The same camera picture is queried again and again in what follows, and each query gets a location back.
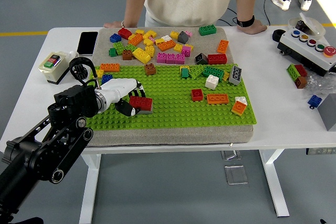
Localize person's left hand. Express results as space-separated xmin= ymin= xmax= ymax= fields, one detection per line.
xmin=237 ymin=23 xmax=268 ymax=35

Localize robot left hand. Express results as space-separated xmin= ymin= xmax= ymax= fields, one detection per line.
xmin=101 ymin=78 xmax=148 ymax=118

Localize red eight-stud brick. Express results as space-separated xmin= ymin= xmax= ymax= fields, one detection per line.
xmin=129 ymin=95 xmax=153 ymax=112
xmin=207 ymin=54 xmax=228 ymax=65

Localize red four-stud brick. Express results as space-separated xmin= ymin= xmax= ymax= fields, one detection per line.
xmin=191 ymin=89 xmax=204 ymax=102
xmin=118 ymin=27 xmax=133 ymax=40

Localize orange eight-stud brick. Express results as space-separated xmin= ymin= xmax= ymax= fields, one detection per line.
xmin=156 ymin=39 xmax=177 ymax=52
xmin=216 ymin=39 xmax=229 ymax=54
xmin=128 ymin=34 xmax=144 ymax=46
xmin=100 ymin=62 xmax=121 ymax=72

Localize yellow eight-stud brick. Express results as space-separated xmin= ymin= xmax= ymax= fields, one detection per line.
xmin=132 ymin=47 xmax=152 ymax=65

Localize green eight-stud brick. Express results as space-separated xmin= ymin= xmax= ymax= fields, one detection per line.
xmin=198 ymin=25 xmax=218 ymax=37
xmin=201 ymin=66 xmax=225 ymax=80

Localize grey six-stud brick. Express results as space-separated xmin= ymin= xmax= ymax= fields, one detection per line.
xmin=228 ymin=65 xmax=243 ymax=86

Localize black four-stud brick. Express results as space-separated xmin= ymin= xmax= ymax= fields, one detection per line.
xmin=194 ymin=52 xmax=209 ymax=65

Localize dark grey roof brick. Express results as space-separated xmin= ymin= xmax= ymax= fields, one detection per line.
xmin=177 ymin=31 xmax=189 ymax=44

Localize lime green flat brick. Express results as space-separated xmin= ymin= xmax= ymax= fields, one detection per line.
xmin=188 ymin=65 xmax=208 ymax=80

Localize orange brick hollow side up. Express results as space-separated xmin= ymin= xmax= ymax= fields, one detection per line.
xmin=206 ymin=93 xmax=229 ymax=105

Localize orange and yellow brick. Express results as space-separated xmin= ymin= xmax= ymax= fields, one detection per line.
xmin=231 ymin=101 xmax=248 ymax=116

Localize black wristband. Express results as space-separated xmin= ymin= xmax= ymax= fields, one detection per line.
xmin=236 ymin=15 xmax=256 ymax=28

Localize black smartphone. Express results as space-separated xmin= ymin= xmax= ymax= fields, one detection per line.
xmin=76 ymin=31 xmax=99 ymax=57

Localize small white plastic part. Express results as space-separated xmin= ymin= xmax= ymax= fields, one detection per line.
xmin=67 ymin=50 xmax=81 ymax=61

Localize white button control box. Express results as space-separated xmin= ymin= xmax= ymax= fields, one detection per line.
xmin=277 ymin=28 xmax=336 ymax=77

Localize green studded baseplate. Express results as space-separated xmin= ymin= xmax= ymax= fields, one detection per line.
xmin=78 ymin=63 xmax=258 ymax=132

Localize clear plastic lidded container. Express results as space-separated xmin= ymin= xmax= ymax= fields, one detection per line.
xmin=288 ymin=12 xmax=327 ymax=38

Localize grey foam mat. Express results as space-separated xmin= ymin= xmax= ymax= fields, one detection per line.
xmin=75 ymin=26 xmax=255 ymax=148

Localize white table leg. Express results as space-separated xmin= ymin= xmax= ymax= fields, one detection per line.
xmin=258 ymin=149 xmax=290 ymax=218
xmin=78 ymin=153 xmax=102 ymax=224

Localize table height control panel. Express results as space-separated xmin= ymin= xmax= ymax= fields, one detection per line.
xmin=306 ymin=147 xmax=336 ymax=156

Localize clear plastic bag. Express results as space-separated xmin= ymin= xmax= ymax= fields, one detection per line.
xmin=304 ymin=73 xmax=336 ymax=96

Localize clear floor cover plate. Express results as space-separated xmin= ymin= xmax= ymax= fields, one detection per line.
xmin=221 ymin=150 xmax=244 ymax=161
xmin=224 ymin=165 xmax=249 ymax=185

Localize grey box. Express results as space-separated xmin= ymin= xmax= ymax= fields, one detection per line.
xmin=317 ymin=93 xmax=336 ymax=132

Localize black ring roll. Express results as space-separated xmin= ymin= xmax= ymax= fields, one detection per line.
xmin=272 ymin=28 xmax=287 ymax=43

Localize cream switch box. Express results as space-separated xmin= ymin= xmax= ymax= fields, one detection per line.
xmin=38 ymin=51 xmax=71 ymax=86

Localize blue brick key ring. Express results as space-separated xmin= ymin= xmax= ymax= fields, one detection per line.
xmin=307 ymin=94 xmax=323 ymax=110

